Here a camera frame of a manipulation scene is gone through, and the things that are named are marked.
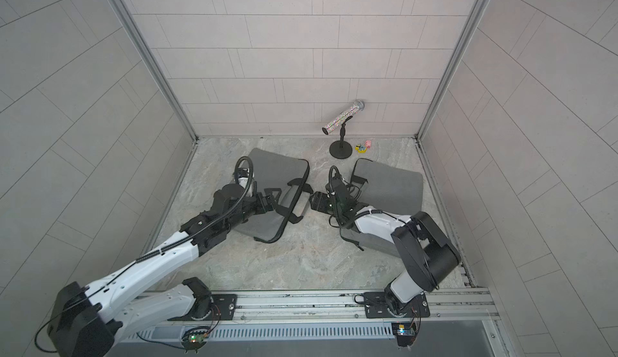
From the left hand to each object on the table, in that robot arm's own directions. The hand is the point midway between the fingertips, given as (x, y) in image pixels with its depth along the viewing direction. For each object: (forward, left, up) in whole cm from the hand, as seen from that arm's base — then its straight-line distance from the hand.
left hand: (278, 190), depth 77 cm
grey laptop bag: (+11, -41, -15) cm, 45 cm away
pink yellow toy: (+33, -34, -16) cm, 50 cm away
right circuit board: (-36, -38, -18) cm, 55 cm away
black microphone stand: (+34, -24, -17) cm, 45 cm away
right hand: (+4, -12, -13) cm, 18 cm away
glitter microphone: (+38, -29, +5) cm, 48 cm away
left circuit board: (-38, +20, -16) cm, 46 cm away
